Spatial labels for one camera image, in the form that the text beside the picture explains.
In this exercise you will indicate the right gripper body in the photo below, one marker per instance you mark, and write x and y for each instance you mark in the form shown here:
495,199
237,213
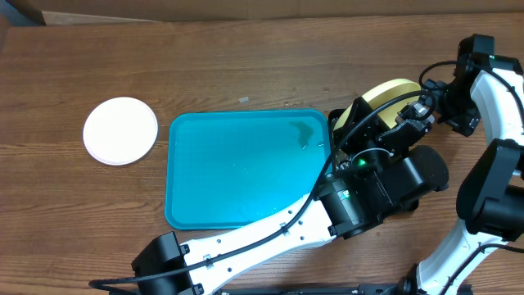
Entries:
453,106

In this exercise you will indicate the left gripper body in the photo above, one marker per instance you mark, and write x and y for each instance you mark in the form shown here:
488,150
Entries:
398,152

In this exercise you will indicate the yellow-green plate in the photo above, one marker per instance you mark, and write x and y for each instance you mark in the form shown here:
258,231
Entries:
379,95

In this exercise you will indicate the white plate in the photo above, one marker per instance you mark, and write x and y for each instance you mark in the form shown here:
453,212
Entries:
120,131

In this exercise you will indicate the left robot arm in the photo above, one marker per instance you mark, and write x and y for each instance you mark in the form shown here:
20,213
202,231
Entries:
343,203

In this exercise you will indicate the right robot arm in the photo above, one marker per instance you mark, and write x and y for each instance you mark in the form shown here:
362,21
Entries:
487,89

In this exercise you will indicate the teal plastic tray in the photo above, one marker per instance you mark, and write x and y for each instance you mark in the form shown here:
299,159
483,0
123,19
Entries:
228,169

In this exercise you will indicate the black water basin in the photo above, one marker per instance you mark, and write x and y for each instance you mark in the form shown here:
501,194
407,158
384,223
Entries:
332,119

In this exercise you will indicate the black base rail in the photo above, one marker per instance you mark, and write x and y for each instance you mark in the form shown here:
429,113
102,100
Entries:
363,289

